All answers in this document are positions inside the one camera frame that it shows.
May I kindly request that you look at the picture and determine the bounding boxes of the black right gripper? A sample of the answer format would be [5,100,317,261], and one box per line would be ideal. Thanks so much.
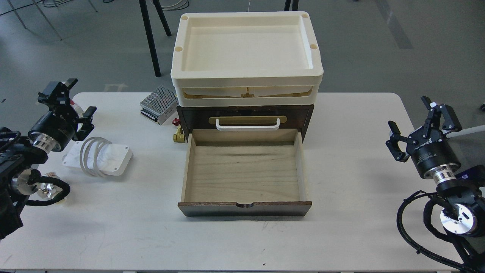
[386,96,462,179]

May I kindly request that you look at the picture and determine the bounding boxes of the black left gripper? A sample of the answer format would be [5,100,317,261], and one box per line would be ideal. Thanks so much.
[28,78,97,153]

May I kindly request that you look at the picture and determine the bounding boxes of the white charging cable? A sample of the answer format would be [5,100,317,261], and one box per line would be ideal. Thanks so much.
[79,137,113,178]

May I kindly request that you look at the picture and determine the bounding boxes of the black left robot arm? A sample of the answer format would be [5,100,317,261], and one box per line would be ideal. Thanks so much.
[0,78,97,239]

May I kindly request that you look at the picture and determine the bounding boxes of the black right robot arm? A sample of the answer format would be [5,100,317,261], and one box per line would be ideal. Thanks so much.
[386,96,485,273]

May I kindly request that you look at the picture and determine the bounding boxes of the dark wooden cabinet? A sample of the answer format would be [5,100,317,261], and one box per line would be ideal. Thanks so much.
[177,104,314,138]

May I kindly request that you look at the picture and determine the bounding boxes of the white red circuit breaker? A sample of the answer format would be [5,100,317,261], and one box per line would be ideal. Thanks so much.
[70,100,84,119]

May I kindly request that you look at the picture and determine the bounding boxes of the white plastic bag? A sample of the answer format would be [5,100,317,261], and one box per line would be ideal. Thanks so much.
[62,141,133,176]

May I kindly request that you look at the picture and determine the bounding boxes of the silver metal valve fitting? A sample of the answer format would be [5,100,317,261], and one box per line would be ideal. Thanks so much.
[36,172,70,206]

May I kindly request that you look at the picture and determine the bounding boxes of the metal mesh power supply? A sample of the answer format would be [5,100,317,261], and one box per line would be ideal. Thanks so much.
[140,85,178,126]

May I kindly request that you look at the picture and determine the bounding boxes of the cream plastic tray lower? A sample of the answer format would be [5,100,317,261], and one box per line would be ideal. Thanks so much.
[175,85,320,107]

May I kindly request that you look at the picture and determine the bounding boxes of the cream plastic tray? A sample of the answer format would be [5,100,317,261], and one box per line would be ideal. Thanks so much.
[171,11,324,88]
[175,85,320,107]

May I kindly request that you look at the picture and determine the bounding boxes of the black table leg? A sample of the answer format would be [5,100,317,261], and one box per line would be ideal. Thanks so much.
[139,0,161,77]

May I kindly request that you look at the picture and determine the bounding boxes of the open wooden drawer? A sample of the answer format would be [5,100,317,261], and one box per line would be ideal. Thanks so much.
[177,129,312,217]

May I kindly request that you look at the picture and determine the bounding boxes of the cream plastic tray upper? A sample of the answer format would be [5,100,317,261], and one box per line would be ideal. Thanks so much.
[171,11,324,88]

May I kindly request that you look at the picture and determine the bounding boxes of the black robot cable left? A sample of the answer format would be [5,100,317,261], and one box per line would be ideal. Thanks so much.
[23,176,71,207]

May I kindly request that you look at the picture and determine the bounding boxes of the brass valve red handle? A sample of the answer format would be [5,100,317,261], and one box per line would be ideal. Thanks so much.
[172,118,186,143]

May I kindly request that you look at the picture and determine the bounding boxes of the white drawer handle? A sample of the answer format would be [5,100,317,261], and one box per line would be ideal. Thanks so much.
[215,118,281,132]

